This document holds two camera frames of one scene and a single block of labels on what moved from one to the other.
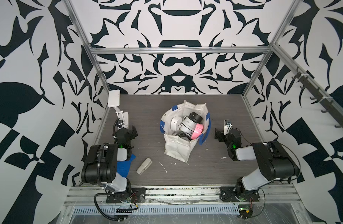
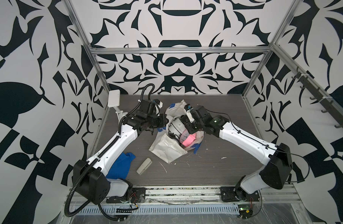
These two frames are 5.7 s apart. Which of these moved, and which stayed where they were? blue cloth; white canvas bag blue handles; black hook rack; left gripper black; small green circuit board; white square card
Moved: left gripper black; white canvas bag blue handles
Stayed: small green circuit board; white square card; blue cloth; black hook rack
